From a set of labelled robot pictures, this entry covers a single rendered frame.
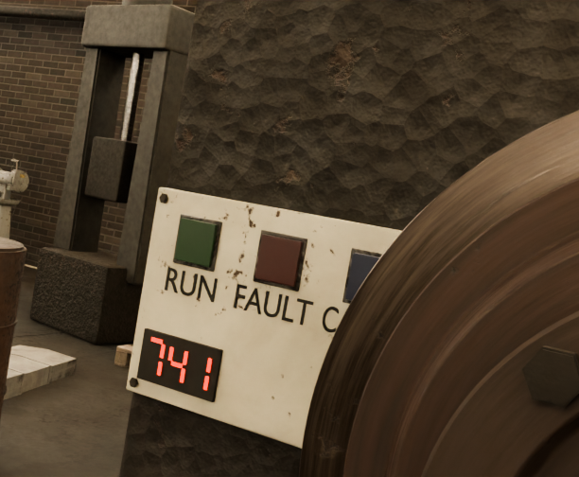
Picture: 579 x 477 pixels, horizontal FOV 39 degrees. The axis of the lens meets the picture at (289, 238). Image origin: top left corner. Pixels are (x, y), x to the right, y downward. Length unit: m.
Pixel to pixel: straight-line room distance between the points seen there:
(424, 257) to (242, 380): 0.26
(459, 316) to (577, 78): 0.23
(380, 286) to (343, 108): 0.22
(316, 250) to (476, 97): 0.16
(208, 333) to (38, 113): 8.74
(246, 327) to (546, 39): 0.31
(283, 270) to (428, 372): 0.23
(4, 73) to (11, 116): 0.52
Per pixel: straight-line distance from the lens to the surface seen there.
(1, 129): 9.76
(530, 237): 0.42
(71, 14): 8.87
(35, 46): 9.58
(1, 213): 9.06
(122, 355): 5.27
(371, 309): 0.47
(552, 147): 0.44
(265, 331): 0.65
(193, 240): 0.68
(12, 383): 4.40
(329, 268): 0.62
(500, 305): 0.41
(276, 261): 0.64
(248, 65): 0.70
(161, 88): 5.77
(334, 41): 0.67
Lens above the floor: 1.25
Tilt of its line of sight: 3 degrees down
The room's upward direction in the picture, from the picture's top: 10 degrees clockwise
